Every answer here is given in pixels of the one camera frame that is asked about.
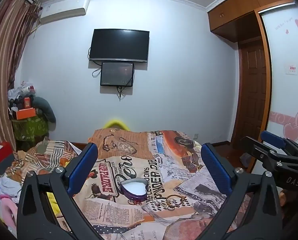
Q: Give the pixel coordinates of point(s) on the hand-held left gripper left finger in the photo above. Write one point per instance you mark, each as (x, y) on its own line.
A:
(82, 170)

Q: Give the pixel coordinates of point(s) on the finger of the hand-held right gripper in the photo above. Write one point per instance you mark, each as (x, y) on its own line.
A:
(255, 147)
(273, 138)

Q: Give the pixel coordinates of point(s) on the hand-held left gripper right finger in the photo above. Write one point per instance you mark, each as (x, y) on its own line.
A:
(213, 170)

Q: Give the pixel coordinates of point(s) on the purple heart-shaped tin box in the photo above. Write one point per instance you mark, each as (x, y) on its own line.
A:
(134, 188)

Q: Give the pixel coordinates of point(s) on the person's right forearm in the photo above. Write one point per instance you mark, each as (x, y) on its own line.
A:
(295, 212)

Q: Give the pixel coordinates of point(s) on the pale plastic bag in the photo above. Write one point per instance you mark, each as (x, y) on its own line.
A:
(245, 160)

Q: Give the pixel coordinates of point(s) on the yellow cloth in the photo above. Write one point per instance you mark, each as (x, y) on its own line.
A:
(52, 205)

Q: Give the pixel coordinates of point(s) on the printed blanket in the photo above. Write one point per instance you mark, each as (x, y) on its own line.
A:
(129, 160)

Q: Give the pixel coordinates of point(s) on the brown wooden door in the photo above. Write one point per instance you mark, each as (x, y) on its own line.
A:
(253, 92)

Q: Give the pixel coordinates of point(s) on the yellow pillow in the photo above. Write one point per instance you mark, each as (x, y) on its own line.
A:
(116, 124)

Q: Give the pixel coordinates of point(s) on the green patterned cloth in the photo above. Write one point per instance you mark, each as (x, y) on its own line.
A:
(30, 128)

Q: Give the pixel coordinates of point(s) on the small paper sticker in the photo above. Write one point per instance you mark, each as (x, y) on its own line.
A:
(291, 69)

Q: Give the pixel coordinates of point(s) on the white and blue clothes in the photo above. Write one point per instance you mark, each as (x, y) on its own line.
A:
(6, 185)

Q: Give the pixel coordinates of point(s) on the red box with white lid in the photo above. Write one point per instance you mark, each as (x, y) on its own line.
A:
(1, 153)

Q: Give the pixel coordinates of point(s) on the pink cloth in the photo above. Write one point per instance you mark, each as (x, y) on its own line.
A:
(7, 211)

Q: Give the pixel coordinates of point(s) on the small orange box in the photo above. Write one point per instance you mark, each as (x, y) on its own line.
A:
(27, 102)

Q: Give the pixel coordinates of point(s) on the white heart-patterned wardrobe door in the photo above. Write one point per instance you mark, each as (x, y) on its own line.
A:
(283, 42)

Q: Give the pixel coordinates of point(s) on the pile of white bags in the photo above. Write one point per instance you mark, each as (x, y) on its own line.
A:
(21, 90)

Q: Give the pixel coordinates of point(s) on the small black monitor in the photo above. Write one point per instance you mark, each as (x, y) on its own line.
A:
(117, 74)

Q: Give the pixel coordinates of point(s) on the wooden overhead cabinet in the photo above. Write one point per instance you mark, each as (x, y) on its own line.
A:
(238, 12)

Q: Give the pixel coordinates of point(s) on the striped curtain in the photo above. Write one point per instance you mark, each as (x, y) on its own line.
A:
(4, 55)

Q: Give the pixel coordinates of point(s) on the white air conditioner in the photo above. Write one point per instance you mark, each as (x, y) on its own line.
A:
(64, 8)

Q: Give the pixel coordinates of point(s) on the white wall outlet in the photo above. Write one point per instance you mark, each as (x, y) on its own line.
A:
(195, 136)

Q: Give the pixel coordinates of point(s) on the black wall television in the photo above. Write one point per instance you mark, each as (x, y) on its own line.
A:
(119, 45)

